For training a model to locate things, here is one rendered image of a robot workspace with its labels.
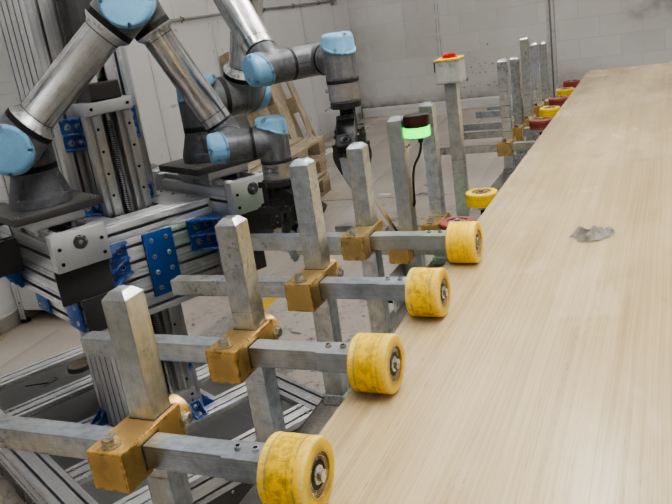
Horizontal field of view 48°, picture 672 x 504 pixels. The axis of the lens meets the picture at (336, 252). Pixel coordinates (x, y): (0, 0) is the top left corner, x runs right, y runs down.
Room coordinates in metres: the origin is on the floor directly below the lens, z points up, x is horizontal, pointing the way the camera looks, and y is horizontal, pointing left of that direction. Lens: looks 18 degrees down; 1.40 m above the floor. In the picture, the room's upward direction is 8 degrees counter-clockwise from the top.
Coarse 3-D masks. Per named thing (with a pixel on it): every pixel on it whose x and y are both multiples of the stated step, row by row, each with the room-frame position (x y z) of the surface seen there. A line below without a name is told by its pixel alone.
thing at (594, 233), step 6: (582, 228) 1.42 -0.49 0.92; (594, 228) 1.40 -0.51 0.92; (600, 228) 1.40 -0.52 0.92; (606, 228) 1.41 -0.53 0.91; (612, 228) 1.41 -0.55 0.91; (576, 234) 1.41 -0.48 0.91; (582, 234) 1.41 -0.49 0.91; (588, 234) 1.38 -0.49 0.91; (594, 234) 1.39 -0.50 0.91; (600, 234) 1.39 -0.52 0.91; (606, 234) 1.39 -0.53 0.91; (576, 240) 1.39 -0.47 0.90; (582, 240) 1.38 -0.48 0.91; (588, 240) 1.38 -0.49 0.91
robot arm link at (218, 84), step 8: (208, 80) 2.14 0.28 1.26; (216, 80) 2.18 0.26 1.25; (224, 80) 2.19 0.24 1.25; (216, 88) 2.16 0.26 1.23; (224, 88) 2.17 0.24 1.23; (224, 96) 2.16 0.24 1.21; (184, 104) 2.13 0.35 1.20; (224, 104) 2.16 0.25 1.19; (184, 112) 2.14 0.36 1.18; (192, 112) 2.12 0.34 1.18; (184, 120) 2.14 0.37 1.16; (192, 120) 2.13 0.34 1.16
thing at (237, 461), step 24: (0, 432) 0.85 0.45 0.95; (24, 432) 0.84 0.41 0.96; (48, 432) 0.82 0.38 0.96; (72, 432) 0.81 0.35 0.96; (96, 432) 0.81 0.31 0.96; (72, 456) 0.81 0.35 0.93; (168, 456) 0.74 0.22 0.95; (192, 456) 0.73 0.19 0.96; (216, 456) 0.72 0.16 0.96; (240, 456) 0.71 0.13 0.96; (240, 480) 0.70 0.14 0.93
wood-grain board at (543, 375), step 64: (576, 128) 2.51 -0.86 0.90; (640, 128) 2.36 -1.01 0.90; (512, 192) 1.82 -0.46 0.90; (576, 192) 1.74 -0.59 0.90; (640, 192) 1.66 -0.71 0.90; (512, 256) 1.36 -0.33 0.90; (576, 256) 1.31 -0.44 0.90; (640, 256) 1.26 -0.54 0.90; (448, 320) 1.11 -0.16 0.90; (512, 320) 1.08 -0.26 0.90; (576, 320) 1.04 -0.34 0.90; (640, 320) 1.01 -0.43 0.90; (448, 384) 0.90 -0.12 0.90; (512, 384) 0.88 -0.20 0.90; (576, 384) 0.86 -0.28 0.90; (640, 384) 0.83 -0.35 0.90; (384, 448) 0.78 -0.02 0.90; (448, 448) 0.76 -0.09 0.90; (512, 448) 0.74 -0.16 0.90; (576, 448) 0.72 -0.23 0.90; (640, 448) 0.70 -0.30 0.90
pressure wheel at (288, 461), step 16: (288, 432) 0.71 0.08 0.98; (272, 448) 0.69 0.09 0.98; (288, 448) 0.68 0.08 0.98; (304, 448) 0.67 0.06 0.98; (320, 448) 0.69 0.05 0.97; (272, 464) 0.67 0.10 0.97; (288, 464) 0.66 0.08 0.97; (304, 464) 0.66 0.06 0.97; (320, 464) 0.69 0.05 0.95; (272, 480) 0.66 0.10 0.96; (288, 480) 0.66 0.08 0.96; (304, 480) 0.65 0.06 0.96; (320, 480) 0.67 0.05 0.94; (272, 496) 0.66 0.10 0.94; (288, 496) 0.65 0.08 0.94; (304, 496) 0.65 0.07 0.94; (320, 496) 0.68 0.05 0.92
